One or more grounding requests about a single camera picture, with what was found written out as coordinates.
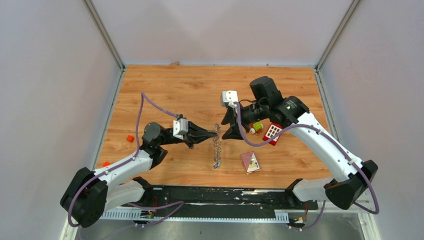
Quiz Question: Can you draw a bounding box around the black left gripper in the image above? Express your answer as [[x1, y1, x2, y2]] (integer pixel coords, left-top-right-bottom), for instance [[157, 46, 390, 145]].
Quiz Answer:
[[158, 121, 218, 150]]

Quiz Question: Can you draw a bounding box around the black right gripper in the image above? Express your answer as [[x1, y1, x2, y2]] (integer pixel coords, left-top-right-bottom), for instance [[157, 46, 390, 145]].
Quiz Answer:
[[221, 100, 268, 139]]

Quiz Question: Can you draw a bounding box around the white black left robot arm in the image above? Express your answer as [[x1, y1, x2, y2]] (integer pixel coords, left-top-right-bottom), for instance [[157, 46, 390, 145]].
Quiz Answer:
[[59, 118, 217, 228]]

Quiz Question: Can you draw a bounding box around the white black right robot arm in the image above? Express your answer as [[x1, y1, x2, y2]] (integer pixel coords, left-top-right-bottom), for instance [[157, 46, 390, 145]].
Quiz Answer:
[[220, 76, 380, 215]]

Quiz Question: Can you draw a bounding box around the toy brick car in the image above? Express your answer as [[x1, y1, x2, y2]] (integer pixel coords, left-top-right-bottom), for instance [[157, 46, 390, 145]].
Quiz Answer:
[[249, 122, 264, 134]]

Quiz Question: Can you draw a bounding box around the playing card box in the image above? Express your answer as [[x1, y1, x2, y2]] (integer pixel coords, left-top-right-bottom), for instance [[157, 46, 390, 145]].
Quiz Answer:
[[240, 151, 261, 175]]

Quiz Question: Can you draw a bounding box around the red white toy brick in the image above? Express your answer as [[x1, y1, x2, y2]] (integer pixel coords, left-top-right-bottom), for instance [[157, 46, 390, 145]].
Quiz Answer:
[[262, 123, 283, 146]]

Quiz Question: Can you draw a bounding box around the small orange brick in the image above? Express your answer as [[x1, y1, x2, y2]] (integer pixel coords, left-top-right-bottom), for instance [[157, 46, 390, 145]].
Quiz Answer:
[[126, 135, 135, 143]]

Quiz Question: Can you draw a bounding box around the orange red brick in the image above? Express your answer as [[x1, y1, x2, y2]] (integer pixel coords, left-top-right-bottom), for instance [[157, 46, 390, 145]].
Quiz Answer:
[[102, 161, 111, 167]]

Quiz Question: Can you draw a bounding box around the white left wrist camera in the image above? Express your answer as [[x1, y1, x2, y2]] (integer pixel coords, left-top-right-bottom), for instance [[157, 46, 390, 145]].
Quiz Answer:
[[172, 114, 189, 140]]

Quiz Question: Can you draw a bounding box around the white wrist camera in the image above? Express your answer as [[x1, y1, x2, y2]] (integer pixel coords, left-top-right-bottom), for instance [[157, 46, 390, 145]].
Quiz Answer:
[[172, 114, 189, 140], [220, 90, 239, 109]]

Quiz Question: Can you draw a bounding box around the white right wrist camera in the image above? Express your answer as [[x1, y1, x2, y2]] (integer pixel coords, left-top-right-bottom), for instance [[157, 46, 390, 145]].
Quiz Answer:
[[220, 90, 239, 109]]

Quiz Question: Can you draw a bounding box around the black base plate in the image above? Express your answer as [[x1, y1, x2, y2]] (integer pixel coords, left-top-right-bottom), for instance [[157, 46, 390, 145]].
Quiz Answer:
[[137, 185, 319, 218]]

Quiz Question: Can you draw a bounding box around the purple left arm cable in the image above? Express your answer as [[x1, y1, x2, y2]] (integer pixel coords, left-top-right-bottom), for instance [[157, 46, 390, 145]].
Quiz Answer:
[[67, 92, 186, 240]]

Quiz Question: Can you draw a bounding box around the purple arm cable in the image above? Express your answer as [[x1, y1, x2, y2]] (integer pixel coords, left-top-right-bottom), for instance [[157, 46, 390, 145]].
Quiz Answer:
[[233, 101, 381, 231], [67, 92, 186, 240]]

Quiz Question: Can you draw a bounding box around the slotted white cable duct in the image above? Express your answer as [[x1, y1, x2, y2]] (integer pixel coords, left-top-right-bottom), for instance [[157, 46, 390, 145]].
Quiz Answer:
[[100, 208, 290, 224]]

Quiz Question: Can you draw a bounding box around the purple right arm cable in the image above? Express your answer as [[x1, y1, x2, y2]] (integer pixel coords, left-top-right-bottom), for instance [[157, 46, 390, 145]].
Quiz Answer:
[[233, 101, 381, 231]]

